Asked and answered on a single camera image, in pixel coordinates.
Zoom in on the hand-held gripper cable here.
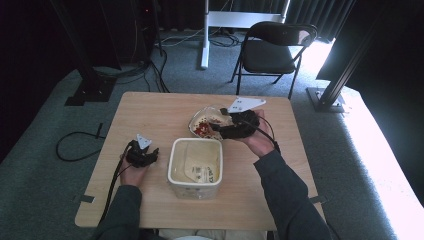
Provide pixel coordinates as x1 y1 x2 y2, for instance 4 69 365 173
238 114 282 155
99 141 135 225

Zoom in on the person's right hand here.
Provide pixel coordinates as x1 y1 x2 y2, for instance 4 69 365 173
239 109 278 159

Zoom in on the person's left hand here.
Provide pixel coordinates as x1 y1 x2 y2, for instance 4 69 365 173
118 157 150 188

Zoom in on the bundle of black floor cables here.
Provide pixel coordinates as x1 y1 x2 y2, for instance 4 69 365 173
93 46 172 94

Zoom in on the black curtain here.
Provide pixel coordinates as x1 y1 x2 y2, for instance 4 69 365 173
156 0 356 43

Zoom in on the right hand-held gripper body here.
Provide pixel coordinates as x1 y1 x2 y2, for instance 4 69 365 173
218 96 268 141

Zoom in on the right hand-held gripper cable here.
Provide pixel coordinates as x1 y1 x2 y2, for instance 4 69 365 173
238 114 282 155

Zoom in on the clear bowl with food leftovers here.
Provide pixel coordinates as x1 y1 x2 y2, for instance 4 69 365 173
188 105 235 142

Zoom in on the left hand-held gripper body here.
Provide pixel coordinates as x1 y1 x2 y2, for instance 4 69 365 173
125 133 155 169

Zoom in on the black metal stand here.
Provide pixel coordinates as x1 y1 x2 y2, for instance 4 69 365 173
306 0 388 114
49 0 118 107

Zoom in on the black cable on floor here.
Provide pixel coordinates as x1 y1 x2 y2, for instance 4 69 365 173
55 122 107 163

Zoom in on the left hand-held gripper cable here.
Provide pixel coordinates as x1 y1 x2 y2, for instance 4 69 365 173
99 141 135 225

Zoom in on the white square plastic bin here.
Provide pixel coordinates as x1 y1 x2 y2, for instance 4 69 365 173
166 137 224 201

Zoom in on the white desk frame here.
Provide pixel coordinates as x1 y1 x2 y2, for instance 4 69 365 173
200 0 292 71

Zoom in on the black folding chair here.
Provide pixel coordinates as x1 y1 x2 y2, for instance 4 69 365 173
230 20 319 100

